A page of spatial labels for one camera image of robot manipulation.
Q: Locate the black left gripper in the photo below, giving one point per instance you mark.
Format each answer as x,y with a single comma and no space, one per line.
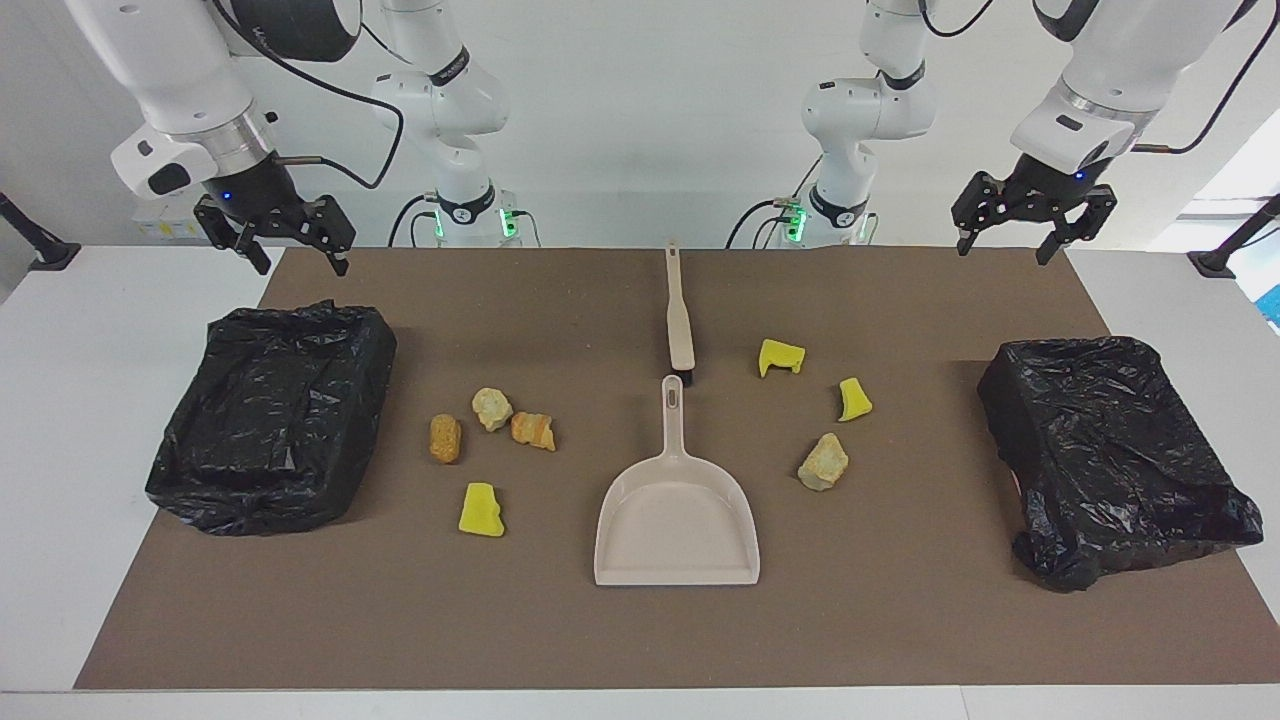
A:
1040,190

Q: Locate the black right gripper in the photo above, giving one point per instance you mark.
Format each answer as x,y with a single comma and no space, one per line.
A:
265,210

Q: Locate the small curved yellow sponge piece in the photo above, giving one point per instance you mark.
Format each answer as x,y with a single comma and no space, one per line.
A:
853,400

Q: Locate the brown fried nugget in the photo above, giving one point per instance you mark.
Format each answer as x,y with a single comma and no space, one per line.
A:
445,438

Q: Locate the pale lumpy bread chunk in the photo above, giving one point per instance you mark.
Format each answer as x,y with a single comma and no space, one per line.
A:
492,408

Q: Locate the yellow notched sponge piece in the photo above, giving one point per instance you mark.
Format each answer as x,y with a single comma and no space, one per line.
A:
778,355

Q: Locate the tan bread chunk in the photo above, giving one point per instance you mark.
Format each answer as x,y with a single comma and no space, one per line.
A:
823,463

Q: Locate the orange striped bread piece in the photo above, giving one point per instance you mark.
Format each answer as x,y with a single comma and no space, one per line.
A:
533,430

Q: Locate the beige hand brush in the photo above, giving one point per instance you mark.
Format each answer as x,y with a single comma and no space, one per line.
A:
680,330

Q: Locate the beige plastic dustpan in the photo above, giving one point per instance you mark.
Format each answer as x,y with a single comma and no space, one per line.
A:
680,520

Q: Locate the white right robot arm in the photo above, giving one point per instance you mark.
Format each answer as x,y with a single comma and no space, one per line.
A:
160,70

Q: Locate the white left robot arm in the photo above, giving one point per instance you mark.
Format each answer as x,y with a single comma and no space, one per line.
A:
1120,70

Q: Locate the black bag lined bin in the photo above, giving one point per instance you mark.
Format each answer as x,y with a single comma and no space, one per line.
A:
270,420
1100,450

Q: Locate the blue panel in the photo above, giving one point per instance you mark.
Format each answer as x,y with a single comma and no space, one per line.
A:
1273,305

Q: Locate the yellow wedge sponge piece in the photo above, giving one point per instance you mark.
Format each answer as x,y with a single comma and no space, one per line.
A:
481,512

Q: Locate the brown table mat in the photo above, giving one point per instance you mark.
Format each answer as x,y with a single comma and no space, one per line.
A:
640,620

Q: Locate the white wall socket boxes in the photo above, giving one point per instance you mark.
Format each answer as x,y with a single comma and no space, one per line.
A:
155,225

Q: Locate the black camera stand pole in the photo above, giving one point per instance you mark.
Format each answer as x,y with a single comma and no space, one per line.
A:
45,252
1225,255

